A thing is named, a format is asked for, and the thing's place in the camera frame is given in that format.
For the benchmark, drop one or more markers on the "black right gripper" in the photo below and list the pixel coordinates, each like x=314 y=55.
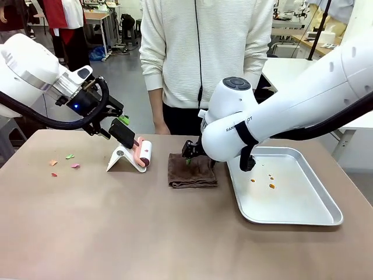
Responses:
x=192 y=148

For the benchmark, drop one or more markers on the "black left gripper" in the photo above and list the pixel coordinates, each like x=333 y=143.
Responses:
x=87 y=102

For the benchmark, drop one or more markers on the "brown terry towel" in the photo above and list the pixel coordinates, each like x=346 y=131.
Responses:
x=189 y=175

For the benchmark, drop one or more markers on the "pink white lint roller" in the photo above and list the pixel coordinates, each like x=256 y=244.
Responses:
x=122 y=132

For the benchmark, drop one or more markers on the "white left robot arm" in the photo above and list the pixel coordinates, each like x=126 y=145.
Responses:
x=26 y=64

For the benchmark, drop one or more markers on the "person's right forearm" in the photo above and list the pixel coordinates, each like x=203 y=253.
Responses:
x=158 y=105

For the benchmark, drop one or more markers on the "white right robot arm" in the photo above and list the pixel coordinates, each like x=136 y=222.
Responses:
x=291 y=111

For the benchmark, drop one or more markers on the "person's right hand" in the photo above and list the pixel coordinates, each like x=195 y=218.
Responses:
x=162 y=129

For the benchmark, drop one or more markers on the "white lint roller stand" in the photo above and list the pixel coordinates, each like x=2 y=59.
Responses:
x=116 y=160

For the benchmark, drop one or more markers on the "black trousers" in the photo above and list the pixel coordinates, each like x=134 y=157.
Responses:
x=180 y=119

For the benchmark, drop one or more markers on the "green paper scrap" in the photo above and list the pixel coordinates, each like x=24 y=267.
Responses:
x=69 y=156

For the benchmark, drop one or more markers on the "pink paper scrap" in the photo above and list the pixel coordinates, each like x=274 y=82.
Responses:
x=75 y=166

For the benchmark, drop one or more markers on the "blue plastic bag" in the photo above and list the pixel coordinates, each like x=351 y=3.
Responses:
x=97 y=54

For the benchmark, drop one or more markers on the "orange paper scrap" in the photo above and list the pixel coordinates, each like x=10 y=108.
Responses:
x=52 y=162

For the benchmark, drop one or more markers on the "silver metal tray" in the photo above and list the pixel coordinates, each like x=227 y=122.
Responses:
x=277 y=204

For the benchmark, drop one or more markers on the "grey stacked stools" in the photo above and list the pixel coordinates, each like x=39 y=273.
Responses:
x=129 y=29

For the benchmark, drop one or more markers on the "grey plastic stool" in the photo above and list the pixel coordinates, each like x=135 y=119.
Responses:
x=11 y=137

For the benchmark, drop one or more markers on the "white ribbed sweater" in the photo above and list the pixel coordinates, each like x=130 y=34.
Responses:
x=180 y=52

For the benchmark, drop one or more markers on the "bystander in red vest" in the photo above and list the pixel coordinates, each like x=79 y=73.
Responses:
x=67 y=26

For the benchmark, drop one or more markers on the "light wooden desk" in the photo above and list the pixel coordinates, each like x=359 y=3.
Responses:
x=100 y=17

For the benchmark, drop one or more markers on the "wooden workbench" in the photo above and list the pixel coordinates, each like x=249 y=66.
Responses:
x=316 y=43

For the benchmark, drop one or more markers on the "black tripod pole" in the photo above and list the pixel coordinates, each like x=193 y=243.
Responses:
x=320 y=26

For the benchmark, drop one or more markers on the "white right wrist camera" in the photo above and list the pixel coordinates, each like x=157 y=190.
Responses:
x=203 y=118

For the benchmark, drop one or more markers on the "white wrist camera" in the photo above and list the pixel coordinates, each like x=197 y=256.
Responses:
x=81 y=74
x=203 y=118

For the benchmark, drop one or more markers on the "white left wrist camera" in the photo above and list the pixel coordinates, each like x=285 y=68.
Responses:
x=81 y=74

